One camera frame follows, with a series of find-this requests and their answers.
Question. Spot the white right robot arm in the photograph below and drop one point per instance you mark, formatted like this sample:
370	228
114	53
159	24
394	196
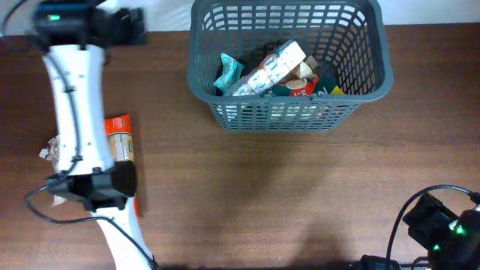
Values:
450	240

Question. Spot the orange biscuit packet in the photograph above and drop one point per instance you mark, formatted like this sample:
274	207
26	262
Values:
120	138

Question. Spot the grey plastic mesh basket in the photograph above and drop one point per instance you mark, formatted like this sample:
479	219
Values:
346	37

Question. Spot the mint green snack wrapper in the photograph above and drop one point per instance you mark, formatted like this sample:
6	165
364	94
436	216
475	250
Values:
231	74

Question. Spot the blue rectangular carton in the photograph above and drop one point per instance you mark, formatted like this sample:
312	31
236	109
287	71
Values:
274	67

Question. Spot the green Nescafe coffee bag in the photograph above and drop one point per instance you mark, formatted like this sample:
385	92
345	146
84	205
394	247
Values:
294	86

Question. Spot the beige Pantree snack bag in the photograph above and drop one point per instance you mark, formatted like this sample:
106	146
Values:
308	69

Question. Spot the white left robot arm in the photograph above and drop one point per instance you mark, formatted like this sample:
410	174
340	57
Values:
73	38

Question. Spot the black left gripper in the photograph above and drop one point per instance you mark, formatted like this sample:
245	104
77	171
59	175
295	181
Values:
135	26

